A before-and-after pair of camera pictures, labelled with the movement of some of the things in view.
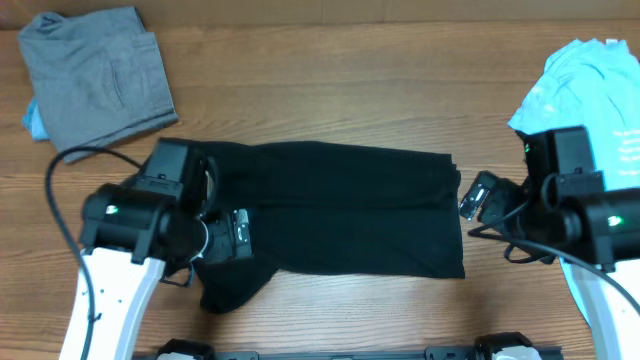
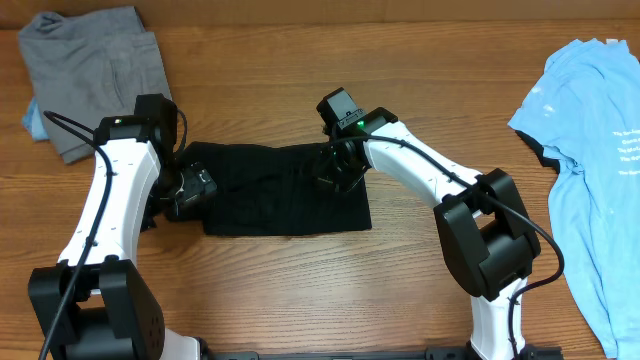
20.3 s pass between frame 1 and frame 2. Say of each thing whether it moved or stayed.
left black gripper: moved
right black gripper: moved
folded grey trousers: stayed
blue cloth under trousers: stayed
